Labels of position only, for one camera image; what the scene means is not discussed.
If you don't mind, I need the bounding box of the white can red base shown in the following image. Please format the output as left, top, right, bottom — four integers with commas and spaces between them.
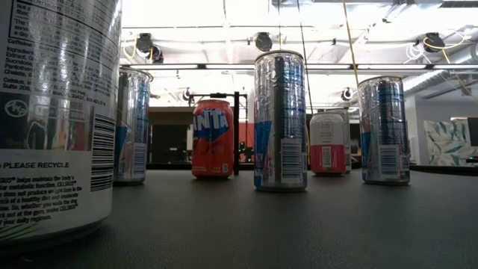
309, 111, 347, 176

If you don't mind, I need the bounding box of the wooden shelf board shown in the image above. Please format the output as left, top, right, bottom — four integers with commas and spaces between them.
148, 106, 195, 127

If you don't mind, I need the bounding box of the red background panel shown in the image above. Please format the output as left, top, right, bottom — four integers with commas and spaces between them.
239, 122, 255, 149

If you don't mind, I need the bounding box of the background robot with green lights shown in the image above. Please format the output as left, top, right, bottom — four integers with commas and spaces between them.
238, 141, 255, 164

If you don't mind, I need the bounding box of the red Fanta can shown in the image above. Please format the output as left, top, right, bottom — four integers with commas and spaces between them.
190, 99, 235, 181

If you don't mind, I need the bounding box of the silver blue Red Bull can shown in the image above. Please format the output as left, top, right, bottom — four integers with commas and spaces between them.
357, 75, 412, 187
253, 49, 308, 194
113, 67, 155, 187

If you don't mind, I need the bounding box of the ceiling light strip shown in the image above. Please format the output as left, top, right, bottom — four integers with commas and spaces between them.
432, 64, 478, 70
128, 64, 199, 70
306, 64, 352, 70
356, 64, 427, 70
205, 64, 256, 70

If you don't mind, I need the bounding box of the white Celsius can black lid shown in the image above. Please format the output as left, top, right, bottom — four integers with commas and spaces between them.
0, 0, 123, 250

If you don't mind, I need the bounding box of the thin black hanging cable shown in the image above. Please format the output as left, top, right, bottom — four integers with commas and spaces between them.
276, 0, 282, 52

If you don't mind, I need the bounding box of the yellow cable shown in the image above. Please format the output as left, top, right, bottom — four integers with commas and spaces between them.
341, 0, 360, 87

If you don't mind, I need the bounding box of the black aluminium table frame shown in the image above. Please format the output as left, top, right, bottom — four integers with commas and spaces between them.
146, 161, 478, 177

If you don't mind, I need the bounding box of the abstract wall painting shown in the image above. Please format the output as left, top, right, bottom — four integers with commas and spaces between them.
423, 118, 478, 167

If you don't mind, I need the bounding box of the silver ventilation duct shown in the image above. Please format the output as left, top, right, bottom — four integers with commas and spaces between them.
403, 44, 478, 94

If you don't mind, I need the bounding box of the black wall monitor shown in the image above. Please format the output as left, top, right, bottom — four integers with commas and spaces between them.
467, 117, 478, 148

